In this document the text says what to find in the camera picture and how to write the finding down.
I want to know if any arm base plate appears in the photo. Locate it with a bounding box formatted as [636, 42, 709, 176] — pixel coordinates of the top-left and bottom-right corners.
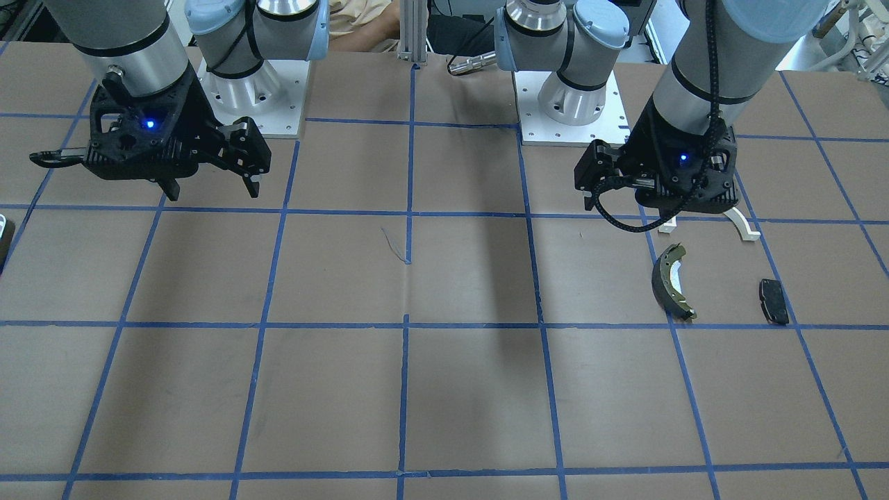
[513, 71, 631, 147]
[197, 60, 311, 140]

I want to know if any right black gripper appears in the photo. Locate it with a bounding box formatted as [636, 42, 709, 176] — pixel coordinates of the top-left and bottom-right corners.
[82, 67, 263, 202]

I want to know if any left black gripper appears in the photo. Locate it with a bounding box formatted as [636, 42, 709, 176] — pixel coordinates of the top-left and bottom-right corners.
[622, 99, 738, 213]

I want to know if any aluminium frame post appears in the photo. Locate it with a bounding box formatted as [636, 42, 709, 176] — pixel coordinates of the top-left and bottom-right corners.
[397, 0, 429, 66]

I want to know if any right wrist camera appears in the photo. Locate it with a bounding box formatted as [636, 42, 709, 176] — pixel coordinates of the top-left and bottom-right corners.
[218, 116, 272, 179]

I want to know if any black brake pad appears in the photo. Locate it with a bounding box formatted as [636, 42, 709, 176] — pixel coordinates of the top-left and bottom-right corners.
[758, 278, 790, 325]

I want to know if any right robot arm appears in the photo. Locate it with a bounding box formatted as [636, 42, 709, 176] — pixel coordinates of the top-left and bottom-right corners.
[31, 1, 330, 201]

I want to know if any olive curved brake shoe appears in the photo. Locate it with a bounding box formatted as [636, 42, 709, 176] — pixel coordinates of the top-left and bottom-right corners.
[651, 242, 697, 321]

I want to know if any person in beige shirt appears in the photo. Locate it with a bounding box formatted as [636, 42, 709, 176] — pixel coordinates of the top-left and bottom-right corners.
[327, 1, 401, 53]

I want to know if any white curved plastic bracket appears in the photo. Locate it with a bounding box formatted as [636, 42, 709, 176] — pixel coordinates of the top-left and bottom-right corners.
[656, 208, 762, 242]

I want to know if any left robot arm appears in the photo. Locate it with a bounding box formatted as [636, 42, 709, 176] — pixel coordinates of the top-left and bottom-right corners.
[493, 1, 826, 217]

